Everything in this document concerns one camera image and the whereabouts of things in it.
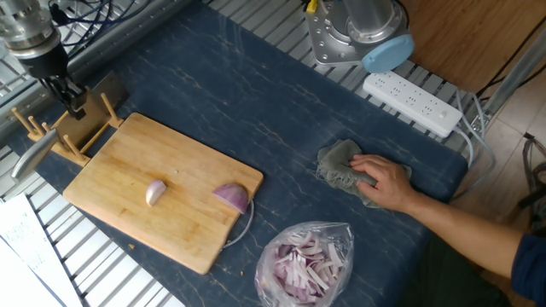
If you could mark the person right hand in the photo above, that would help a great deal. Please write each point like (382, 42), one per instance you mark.
(388, 187)

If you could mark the wooden peg rack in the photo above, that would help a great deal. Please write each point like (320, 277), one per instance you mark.
(82, 160)

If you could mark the white power strip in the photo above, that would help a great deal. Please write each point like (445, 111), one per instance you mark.
(409, 100)

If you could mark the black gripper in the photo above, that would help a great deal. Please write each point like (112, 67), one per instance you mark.
(44, 64)

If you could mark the yellow plastic clip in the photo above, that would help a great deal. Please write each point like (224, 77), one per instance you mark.
(312, 6)

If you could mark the small pale onion wedge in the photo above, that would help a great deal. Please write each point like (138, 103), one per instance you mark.
(154, 192)

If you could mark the wooden cutting board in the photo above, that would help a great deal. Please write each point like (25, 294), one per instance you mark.
(128, 162)

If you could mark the plain white paper sheet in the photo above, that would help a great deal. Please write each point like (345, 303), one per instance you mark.
(17, 285)

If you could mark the bamboo wooden desk top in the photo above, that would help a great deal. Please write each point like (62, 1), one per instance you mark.
(478, 42)

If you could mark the person right forearm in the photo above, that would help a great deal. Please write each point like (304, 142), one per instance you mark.
(465, 232)

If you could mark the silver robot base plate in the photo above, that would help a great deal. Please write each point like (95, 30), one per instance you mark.
(324, 42)

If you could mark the large red onion chunk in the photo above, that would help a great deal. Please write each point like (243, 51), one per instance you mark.
(232, 197)

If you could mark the dark green trousers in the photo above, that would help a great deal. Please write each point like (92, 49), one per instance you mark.
(448, 277)

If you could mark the grey green rag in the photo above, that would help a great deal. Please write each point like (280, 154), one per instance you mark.
(337, 164)

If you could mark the aluminium frame post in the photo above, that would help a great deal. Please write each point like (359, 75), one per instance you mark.
(516, 74)

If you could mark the dark blue marbled mat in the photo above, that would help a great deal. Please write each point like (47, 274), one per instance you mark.
(290, 128)

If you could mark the white printed paper sheet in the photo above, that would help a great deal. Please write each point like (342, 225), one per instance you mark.
(30, 239)

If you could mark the plastic bag of sliced onion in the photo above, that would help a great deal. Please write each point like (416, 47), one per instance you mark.
(305, 264)

